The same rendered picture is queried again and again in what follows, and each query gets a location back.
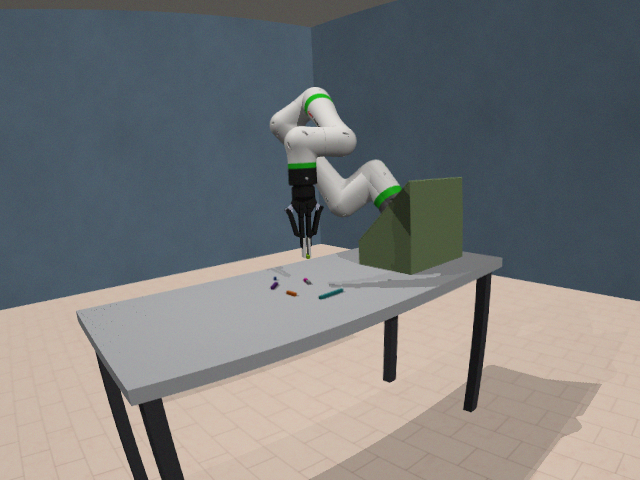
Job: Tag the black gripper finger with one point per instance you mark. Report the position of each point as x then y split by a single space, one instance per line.
301 232
309 232

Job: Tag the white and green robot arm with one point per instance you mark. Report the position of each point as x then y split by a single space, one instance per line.
307 147

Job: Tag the turquoise rod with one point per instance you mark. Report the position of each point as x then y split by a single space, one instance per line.
330 294

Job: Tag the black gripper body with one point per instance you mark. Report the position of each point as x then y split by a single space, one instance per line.
303 195

